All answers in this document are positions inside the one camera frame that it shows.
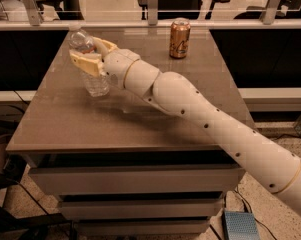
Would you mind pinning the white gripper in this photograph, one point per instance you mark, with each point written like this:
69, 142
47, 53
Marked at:
118, 65

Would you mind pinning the clear plastic water bottle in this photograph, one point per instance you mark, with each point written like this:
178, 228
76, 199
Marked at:
93, 84

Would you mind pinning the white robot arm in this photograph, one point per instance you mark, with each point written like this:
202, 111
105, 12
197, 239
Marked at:
277, 169

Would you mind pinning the orange soda can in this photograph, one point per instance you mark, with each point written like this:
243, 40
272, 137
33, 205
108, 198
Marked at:
179, 38

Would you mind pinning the grey drawer cabinet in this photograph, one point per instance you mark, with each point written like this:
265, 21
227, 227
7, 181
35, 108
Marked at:
117, 165

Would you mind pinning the metal rail post middle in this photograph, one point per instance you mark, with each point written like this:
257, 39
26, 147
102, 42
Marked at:
152, 12

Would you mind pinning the metal rail post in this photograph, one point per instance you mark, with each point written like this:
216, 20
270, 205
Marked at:
34, 16
152, 12
269, 13

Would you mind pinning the metal rail post left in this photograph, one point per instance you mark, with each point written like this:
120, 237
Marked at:
34, 16

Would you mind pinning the metal rail post right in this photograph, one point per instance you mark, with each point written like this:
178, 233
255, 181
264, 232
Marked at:
269, 13

